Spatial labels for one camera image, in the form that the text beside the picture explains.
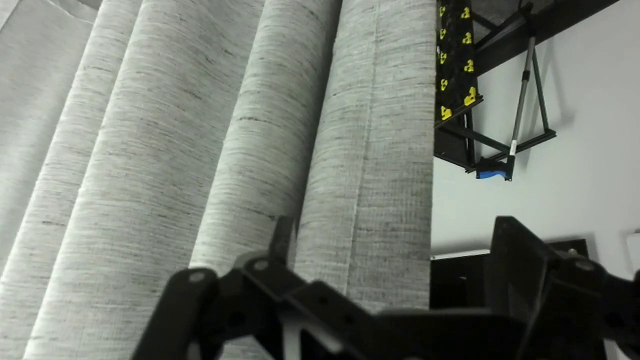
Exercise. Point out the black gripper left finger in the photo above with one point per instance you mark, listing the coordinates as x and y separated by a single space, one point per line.
201 313

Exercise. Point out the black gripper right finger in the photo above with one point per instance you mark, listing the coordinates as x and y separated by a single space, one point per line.
567 306

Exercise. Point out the grey white woven curtain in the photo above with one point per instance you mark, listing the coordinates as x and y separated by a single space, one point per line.
201 133

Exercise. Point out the small blue clip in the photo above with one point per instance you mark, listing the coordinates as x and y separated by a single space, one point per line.
491 175

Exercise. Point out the silver metal rod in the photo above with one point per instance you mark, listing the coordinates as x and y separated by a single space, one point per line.
523 101

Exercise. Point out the black metal stand frame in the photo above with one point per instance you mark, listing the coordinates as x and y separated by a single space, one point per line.
526 31

